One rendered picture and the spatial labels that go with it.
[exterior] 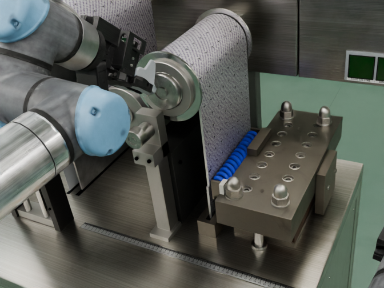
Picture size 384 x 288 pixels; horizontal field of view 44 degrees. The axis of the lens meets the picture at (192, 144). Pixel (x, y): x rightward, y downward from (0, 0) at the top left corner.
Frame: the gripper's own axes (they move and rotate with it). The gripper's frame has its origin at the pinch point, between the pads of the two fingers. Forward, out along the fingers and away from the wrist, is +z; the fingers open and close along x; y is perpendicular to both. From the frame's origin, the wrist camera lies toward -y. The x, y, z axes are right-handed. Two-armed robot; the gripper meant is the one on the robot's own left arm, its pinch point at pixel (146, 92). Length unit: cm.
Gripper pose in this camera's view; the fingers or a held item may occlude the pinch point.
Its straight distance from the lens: 90.7
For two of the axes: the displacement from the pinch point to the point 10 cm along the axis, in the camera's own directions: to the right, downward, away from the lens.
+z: 4.2, 1.4, 8.9
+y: 2.2, -9.7, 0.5
